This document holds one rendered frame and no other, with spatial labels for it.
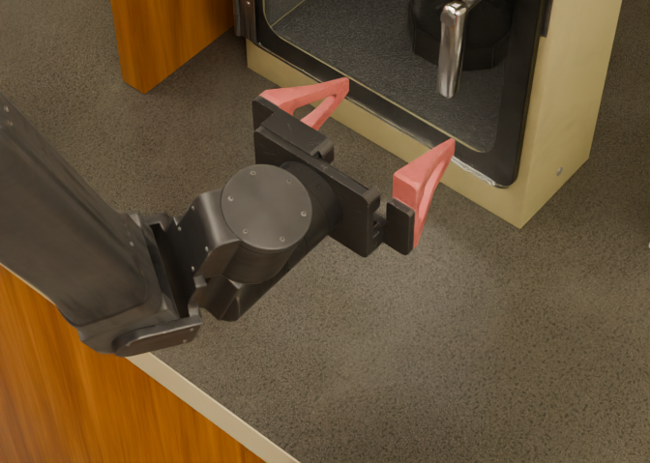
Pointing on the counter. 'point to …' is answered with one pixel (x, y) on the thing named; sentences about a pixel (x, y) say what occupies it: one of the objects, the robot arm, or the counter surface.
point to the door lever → (447, 79)
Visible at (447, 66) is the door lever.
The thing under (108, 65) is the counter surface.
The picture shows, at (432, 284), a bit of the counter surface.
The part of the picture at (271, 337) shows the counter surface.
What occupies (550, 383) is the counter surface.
